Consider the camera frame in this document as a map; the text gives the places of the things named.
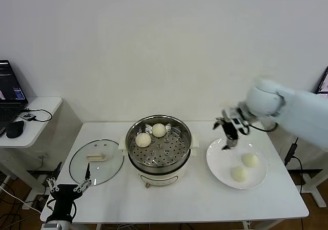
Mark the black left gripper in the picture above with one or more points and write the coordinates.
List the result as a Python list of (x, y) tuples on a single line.
[(64, 195)]

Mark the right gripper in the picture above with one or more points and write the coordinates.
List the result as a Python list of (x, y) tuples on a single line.
[(234, 115)]

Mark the round glass pot lid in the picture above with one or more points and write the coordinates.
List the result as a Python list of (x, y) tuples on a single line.
[(84, 168)]

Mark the white steamed baozi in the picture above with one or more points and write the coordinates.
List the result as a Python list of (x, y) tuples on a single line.
[(143, 140), (239, 174), (159, 130), (250, 160)]

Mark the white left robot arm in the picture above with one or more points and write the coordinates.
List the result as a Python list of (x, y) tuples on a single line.
[(55, 226)]

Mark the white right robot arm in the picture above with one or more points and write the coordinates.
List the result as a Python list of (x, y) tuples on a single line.
[(294, 109)]

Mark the stainless steel steamer basket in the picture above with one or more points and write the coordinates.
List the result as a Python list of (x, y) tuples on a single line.
[(164, 153)]

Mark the white round plate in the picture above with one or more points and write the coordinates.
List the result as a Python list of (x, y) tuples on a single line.
[(220, 176)]

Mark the white side table with mouse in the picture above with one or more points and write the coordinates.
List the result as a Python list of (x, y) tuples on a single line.
[(38, 127)]

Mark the black computer mouse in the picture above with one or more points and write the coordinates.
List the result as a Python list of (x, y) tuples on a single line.
[(15, 128)]

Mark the cream electric cooking pot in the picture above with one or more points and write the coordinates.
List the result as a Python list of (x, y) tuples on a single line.
[(159, 178)]

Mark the black laptop with pale windows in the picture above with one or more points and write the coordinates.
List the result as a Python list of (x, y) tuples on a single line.
[(323, 82)]

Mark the black laptop with dark screen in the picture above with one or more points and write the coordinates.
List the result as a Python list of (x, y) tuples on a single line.
[(10, 86)]

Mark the white wall socket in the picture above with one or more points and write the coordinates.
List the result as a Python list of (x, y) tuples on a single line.
[(42, 155)]

